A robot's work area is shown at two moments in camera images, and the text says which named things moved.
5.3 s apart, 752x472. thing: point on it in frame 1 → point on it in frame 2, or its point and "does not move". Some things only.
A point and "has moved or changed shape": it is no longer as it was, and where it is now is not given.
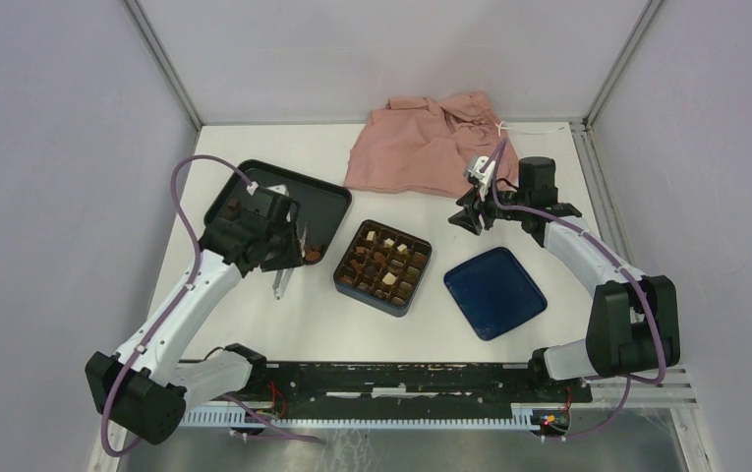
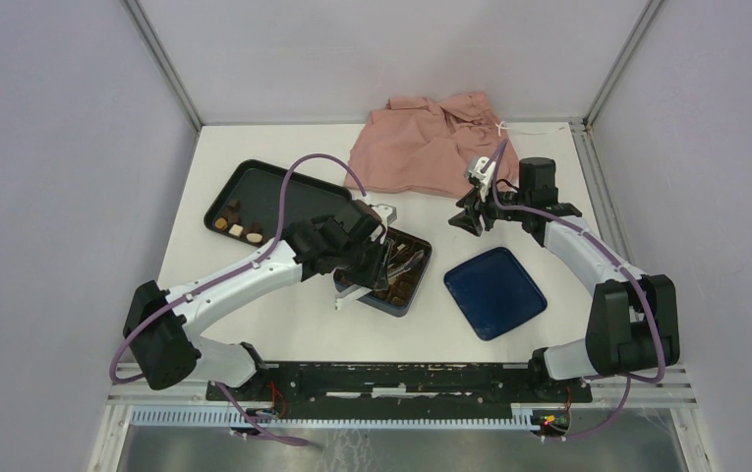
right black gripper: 468,217 does not move
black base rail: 412,390 does not move
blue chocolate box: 383,266 does not move
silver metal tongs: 281,280 has moved or changed shape
